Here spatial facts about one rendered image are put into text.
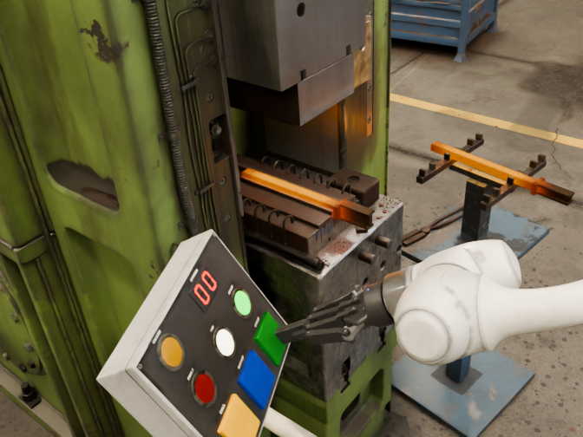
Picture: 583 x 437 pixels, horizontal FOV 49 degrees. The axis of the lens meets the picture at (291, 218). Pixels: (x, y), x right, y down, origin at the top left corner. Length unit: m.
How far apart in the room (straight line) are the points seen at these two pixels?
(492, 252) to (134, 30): 0.70
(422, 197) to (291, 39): 2.28
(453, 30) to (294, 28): 3.95
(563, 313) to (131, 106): 0.78
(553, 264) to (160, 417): 2.35
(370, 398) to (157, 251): 1.09
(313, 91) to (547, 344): 1.67
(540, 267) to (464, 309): 2.22
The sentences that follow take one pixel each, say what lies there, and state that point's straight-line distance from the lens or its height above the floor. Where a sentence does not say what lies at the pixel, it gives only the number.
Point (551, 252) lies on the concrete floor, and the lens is 3.16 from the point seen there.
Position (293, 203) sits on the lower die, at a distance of 1.60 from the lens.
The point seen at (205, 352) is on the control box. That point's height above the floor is 1.11.
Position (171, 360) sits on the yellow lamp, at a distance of 1.00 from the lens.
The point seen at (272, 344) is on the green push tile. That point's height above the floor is 1.01.
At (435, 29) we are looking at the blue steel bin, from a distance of 5.21.
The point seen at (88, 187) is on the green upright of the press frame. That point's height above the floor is 1.13.
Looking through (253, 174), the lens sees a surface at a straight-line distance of 1.70.
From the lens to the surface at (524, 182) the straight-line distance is 1.86.
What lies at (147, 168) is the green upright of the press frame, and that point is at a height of 1.27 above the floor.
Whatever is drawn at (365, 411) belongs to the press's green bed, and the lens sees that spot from 2.19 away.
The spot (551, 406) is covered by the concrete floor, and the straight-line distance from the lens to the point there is 2.50.
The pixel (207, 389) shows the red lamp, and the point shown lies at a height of 1.09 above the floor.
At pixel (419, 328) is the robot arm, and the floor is 1.29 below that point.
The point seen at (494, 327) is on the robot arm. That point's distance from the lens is 0.87.
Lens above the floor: 1.87
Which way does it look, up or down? 35 degrees down
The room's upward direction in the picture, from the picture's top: 4 degrees counter-clockwise
